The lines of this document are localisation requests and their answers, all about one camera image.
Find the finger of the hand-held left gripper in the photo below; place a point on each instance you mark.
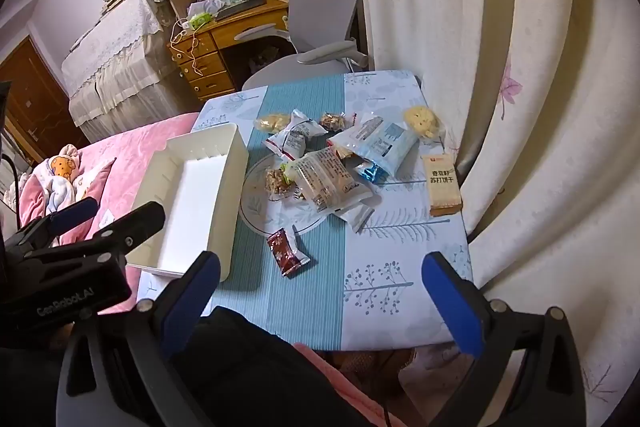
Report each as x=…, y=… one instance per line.
x=142, y=219
x=75, y=212

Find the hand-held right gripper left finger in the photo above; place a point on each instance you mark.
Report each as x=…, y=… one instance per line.
x=192, y=302

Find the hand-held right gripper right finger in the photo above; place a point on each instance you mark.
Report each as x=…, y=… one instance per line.
x=452, y=307

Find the white plastic storage tray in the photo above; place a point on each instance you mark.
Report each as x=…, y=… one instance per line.
x=190, y=197

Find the dark red snack packet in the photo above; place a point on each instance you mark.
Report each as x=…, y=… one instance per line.
x=287, y=252

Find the beige orange cracker packet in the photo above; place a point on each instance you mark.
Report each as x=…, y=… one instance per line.
x=442, y=184

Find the walnut snack clear packet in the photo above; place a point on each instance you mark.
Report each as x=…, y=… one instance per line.
x=277, y=180
x=333, y=122

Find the small green packet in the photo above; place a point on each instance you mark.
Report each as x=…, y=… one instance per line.
x=287, y=169

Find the small blue cookie packet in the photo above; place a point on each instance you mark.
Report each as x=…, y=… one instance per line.
x=371, y=171

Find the pale cookie clear packet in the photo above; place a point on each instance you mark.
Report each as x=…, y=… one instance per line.
x=272, y=122

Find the light blue white packet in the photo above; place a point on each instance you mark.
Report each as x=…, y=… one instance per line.
x=392, y=147

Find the white packet red zigzag edge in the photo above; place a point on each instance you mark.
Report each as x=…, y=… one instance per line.
x=295, y=136

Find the clear cracker packet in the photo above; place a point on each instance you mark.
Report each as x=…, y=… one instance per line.
x=322, y=179

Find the round yellow cookie packet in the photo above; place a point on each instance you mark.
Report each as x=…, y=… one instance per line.
x=422, y=122

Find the white paper label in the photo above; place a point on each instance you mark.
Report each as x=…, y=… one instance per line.
x=106, y=219

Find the printed baby cloth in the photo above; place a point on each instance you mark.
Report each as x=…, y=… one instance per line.
x=57, y=179

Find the pink blanket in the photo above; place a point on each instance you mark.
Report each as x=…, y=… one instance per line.
x=130, y=152

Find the person's black clothed leg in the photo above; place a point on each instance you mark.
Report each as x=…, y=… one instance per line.
x=250, y=367

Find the wooden door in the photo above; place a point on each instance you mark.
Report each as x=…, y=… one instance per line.
x=35, y=107

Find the leaf print teal tablecloth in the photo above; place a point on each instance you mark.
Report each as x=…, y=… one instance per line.
x=310, y=297

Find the pink fleece garment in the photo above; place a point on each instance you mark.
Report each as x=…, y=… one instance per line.
x=340, y=382

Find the lace cloth cover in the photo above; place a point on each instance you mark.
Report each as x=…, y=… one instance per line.
x=120, y=57

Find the wooden desk with drawers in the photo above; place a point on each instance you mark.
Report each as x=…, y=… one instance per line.
x=210, y=57

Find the wastebasket with plastic bag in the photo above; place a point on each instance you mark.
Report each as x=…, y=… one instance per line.
x=264, y=59

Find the green tissue pack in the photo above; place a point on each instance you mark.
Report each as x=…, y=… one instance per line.
x=200, y=21

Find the floral white curtain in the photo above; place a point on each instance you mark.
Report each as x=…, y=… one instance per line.
x=550, y=107

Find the grey office chair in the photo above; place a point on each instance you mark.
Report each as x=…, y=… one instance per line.
x=320, y=2

